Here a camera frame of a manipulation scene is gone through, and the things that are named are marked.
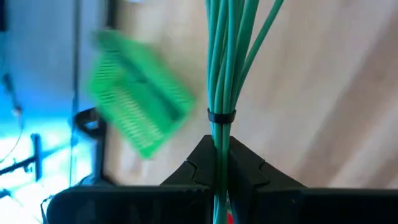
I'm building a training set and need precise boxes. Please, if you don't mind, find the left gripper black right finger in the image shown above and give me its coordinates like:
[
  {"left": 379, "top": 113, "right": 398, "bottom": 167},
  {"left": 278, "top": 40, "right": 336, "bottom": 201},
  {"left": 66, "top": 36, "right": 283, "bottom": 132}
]
[{"left": 228, "top": 136, "right": 398, "bottom": 224}]

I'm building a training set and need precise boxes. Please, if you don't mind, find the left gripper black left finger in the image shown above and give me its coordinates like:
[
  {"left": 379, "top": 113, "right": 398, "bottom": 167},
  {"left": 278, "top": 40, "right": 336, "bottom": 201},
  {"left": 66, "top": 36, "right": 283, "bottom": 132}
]
[{"left": 45, "top": 134, "right": 216, "bottom": 224}]

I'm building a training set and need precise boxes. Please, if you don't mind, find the green USB cable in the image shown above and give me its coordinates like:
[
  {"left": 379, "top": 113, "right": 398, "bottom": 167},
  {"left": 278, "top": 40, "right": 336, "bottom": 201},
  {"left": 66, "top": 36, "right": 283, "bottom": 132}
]
[{"left": 204, "top": 0, "right": 285, "bottom": 224}]

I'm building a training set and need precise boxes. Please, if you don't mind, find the green slotted plastic basket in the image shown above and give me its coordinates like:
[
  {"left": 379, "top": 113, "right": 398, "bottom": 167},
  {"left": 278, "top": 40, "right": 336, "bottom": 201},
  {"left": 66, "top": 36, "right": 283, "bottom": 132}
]
[{"left": 86, "top": 29, "right": 197, "bottom": 160}]

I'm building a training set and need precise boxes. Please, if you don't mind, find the black cable tie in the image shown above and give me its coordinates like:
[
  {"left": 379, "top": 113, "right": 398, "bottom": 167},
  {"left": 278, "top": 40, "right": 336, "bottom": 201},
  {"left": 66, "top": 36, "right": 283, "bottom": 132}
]
[{"left": 206, "top": 107, "right": 238, "bottom": 125}]

